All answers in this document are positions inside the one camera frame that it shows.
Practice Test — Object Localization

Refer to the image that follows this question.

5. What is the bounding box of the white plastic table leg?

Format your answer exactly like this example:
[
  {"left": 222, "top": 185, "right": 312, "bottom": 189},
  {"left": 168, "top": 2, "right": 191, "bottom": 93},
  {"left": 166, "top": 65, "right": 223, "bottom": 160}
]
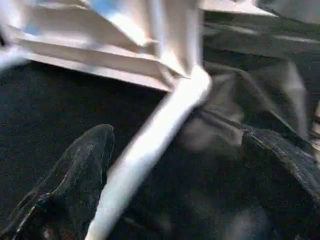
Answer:
[{"left": 84, "top": 67, "right": 214, "bottom": 240}]

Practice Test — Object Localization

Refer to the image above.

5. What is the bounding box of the white plastic table top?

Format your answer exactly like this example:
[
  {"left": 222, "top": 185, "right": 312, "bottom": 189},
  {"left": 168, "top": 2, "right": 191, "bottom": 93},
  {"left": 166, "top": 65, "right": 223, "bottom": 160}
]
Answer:
[{"left": 0, "top": 0, "right": 279, "bottom": 94}]

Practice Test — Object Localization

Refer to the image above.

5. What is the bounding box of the black work mat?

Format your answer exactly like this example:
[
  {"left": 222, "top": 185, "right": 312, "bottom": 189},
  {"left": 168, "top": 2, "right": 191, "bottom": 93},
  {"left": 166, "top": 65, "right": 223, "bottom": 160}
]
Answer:
[{"left": 0, "top": 9, "right": 320, "bottom": 240}]

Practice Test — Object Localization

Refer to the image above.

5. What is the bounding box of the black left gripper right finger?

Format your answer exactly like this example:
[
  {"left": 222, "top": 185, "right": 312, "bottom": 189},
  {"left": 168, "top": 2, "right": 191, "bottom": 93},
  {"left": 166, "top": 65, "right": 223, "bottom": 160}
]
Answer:
[{"left": 241, "top": 129, "right": 320, "bottom": 240}]

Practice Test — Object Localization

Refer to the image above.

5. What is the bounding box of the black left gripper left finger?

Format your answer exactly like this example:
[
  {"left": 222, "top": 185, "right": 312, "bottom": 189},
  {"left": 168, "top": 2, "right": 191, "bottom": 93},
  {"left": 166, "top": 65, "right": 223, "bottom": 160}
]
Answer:
[{"left": 0, "top": 123, "right": 116, "bottom": 240}]

